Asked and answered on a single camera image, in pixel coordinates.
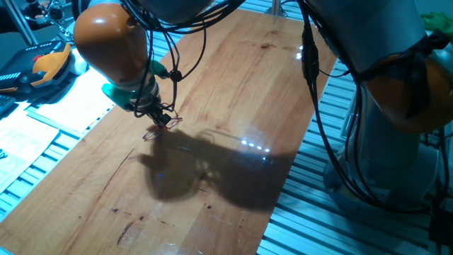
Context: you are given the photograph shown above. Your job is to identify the red-framed glasses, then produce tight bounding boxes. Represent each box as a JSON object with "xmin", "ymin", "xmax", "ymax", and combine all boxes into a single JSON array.
[{"xmin": 142, "ymin": 102, "xmax": 184, "ymax": 142}]

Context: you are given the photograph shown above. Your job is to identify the white computer mouse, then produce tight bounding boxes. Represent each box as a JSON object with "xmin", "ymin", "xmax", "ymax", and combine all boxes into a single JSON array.
[{"xmin": 69, "ymin": 47, "xmax": 89, "ymax": 76}]

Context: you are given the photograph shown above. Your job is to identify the aluminium frame post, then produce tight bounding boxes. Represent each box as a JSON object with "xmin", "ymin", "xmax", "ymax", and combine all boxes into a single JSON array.
[{"xmin": 264, "ymin": 0, "xmax": 288, "ymax": 18}]

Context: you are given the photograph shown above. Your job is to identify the forearm in dark sleeve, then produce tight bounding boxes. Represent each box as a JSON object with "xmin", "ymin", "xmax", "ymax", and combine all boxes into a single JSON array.
[{"xmin": 0, "ymin": 6, "xmax": 47, "ymax": 35}]

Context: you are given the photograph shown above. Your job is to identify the glossy wooden board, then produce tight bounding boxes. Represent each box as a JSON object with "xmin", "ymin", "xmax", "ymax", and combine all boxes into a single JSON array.
[{"xmin": 0, "ymin": 8, "xmax": 337, "ymax": 255}]

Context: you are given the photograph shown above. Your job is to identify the orange and black teach pendant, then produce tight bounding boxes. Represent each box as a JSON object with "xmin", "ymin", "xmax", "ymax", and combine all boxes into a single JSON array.
[{"xmin": 0, "ymin": 40, "xmax": 74, "ymax": 95}]

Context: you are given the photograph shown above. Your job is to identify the grey diagonal bar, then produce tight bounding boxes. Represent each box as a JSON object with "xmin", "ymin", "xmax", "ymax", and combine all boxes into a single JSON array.
[{"xmin": 1, "ymin": 0, "xmax": 38, "ymax": 47}]

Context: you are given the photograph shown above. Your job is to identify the white printed paper sheet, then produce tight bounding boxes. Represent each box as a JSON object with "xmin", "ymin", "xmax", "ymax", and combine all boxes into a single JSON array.
[
  {"xmin": 0, "ymin": 109, "xmax": 60, "ymax": 195},
  {"xmin": 35, "ymin": 67, "xmax": 116, "ymax": 134}
]

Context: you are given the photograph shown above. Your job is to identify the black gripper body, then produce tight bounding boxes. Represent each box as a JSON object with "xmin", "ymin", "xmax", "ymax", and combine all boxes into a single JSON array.
[{"xmin": 133, "ymin": 95, "xmax": 164, "ymax": 120}]

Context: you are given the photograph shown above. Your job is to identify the black keyboard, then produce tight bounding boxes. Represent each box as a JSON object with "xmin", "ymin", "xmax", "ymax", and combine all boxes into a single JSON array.
[{"xmin": 0, "ymin": 94, "xmax": 17, "ymax": 116}]

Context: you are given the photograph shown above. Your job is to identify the black filament spool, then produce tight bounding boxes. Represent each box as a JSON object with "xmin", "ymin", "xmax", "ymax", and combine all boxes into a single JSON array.
[{"xmin": 71, "ymin": 0, "xmax": 93, "ymax": 17}]

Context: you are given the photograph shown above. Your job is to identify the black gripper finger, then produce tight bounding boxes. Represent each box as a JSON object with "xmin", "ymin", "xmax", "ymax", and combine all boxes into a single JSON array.
[
  {"xmin": 150, "ymin": 111, "xmax": 169, "ymax": 130},
  {"xmin": 158, "ymin": 108, "xmax": 175, "ymax": 125}
]

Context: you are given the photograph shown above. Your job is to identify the green cloth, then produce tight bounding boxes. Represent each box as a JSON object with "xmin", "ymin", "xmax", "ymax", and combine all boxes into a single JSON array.
[{"xmin": 420, "ymin": 12, "xmax": 453, "ymax": 36}]

